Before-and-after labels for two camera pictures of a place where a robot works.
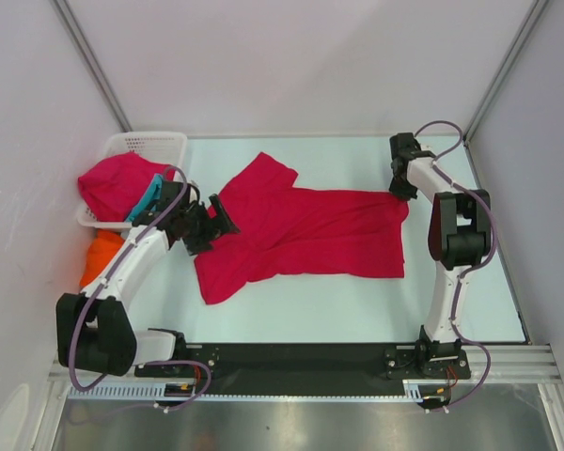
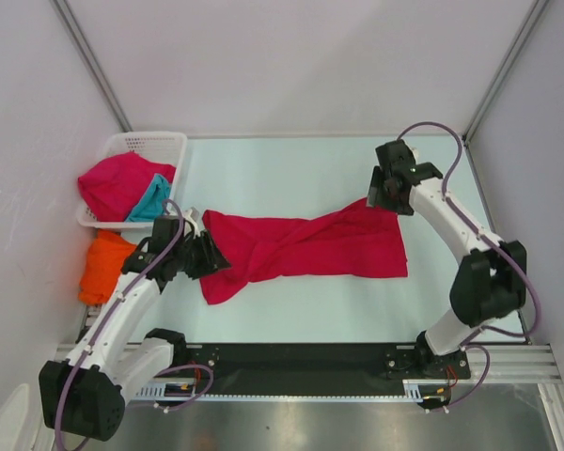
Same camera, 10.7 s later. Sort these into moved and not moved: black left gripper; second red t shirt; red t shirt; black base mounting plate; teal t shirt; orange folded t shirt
Moved: black left gripper; red t shirt
Not moved: black base mounting plate; orange folded t shirt; second red t shirt; teal t shirt
